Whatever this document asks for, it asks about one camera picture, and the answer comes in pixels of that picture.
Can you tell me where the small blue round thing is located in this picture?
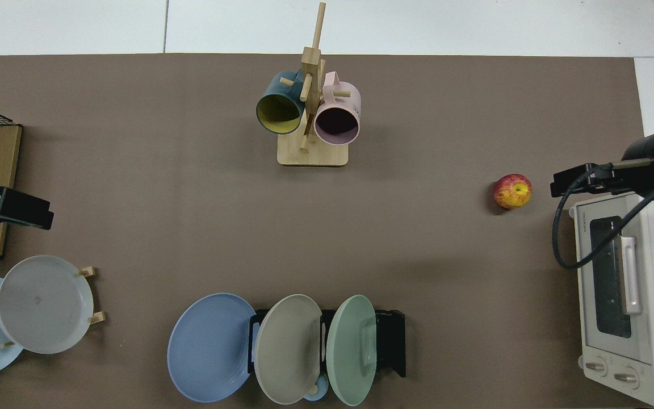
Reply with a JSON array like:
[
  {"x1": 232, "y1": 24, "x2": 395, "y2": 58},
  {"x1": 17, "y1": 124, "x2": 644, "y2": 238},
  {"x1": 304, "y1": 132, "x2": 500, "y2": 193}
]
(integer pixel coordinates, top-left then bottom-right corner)
[{"x1": 303, "y1": 375, "x2": 329, "y2": 402}]

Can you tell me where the pink cup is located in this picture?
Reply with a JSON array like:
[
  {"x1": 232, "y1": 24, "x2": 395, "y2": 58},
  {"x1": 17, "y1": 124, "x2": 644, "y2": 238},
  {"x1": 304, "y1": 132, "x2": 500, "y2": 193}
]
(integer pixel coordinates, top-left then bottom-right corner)
[{"x1": 313, "y1": 71, "x2": 362, "y2": 146}]

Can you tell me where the dark teal cup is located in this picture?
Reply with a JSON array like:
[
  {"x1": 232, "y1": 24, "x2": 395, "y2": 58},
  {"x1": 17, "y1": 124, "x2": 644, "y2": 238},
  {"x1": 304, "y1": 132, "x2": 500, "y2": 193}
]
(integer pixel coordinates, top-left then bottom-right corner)
[{"x1": 255, "y1": 70, "x2": 306, "y2": 135}]

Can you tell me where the black dish rack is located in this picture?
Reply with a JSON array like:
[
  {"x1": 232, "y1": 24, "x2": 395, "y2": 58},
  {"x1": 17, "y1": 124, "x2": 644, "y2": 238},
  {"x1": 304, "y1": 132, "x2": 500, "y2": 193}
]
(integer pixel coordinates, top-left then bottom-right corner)
[{"x1": 248, "y1": 308, "x2": 406, "y2": 378}]

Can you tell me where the red yellow apple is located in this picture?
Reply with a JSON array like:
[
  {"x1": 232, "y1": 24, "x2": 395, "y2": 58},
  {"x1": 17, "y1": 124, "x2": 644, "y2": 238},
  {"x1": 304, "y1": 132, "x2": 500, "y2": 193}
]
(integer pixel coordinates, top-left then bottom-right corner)
[{"x1": 493, "y1": 174, "x2": 533, "y2": 210}]

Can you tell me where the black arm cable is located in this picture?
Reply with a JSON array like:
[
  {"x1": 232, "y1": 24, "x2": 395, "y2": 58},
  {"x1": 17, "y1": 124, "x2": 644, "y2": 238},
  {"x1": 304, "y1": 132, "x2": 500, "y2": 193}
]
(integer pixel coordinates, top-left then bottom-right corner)
[{"x1": 552, "y1": 164, "x2": 654, "y2": 271}]

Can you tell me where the grey beige plate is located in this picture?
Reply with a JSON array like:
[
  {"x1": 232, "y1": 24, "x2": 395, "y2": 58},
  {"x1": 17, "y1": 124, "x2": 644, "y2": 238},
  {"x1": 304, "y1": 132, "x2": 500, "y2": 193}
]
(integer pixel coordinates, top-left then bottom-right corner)
[{"x1": 254, "y1": 294, "x2": 324, "y2": 406}]

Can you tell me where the pale toaster oven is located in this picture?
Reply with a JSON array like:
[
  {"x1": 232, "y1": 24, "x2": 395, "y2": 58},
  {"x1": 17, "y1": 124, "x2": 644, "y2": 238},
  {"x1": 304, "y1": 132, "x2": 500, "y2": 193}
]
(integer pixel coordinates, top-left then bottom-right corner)
[{"x1": 568, "y1": 192, "x2": 654, "y2": 407}]

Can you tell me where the wooden peg plate stand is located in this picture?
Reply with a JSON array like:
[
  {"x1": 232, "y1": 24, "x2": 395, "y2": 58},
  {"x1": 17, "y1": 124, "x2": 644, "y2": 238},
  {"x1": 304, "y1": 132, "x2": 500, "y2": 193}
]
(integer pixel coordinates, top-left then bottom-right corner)
[{"x1": 0, "y1": 266, "x2": 106, "y2": 348}]

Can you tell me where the white plate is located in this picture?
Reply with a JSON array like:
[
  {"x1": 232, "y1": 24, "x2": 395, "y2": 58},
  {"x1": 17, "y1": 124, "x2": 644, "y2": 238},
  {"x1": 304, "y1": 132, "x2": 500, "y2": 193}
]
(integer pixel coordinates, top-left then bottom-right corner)
[{"x1": 0, "y1": 255, "x2": 94, "y2": 355}]

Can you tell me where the brown table cloth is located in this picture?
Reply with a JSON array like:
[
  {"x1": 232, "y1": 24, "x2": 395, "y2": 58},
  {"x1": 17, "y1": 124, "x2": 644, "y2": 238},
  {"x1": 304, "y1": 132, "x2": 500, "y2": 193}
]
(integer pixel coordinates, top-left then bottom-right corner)
[{"x1": 0, "y1": 54, "x2": 645, "y2": 409}]

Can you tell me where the wooden cup stand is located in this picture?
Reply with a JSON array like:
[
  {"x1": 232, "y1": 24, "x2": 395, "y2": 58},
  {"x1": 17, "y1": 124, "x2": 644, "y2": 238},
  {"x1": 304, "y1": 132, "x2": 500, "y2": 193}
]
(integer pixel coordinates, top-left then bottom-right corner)
[{"x1": 277, "y1": 2, "x2": 350, "y2": 168}]

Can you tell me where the pale green plate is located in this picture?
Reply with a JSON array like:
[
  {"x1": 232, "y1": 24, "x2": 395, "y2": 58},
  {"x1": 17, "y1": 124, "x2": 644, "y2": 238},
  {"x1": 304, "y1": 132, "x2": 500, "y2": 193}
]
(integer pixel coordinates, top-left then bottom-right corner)
[{"x1": 326, "y1": 294, "x2": 378, "y2": 407}]

